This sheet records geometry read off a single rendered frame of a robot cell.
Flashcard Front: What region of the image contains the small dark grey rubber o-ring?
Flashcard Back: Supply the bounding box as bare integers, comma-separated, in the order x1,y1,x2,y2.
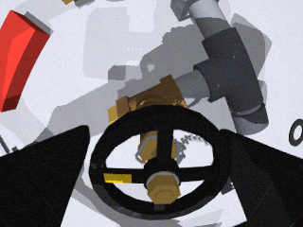
289,119,303,147

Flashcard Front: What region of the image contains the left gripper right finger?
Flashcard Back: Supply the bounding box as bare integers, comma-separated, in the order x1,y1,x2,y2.
220,129,303,227

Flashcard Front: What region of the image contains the red block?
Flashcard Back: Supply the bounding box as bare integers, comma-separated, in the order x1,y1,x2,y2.
0,10,50,113

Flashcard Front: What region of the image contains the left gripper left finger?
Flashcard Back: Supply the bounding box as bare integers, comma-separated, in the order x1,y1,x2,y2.
0,125,90,227

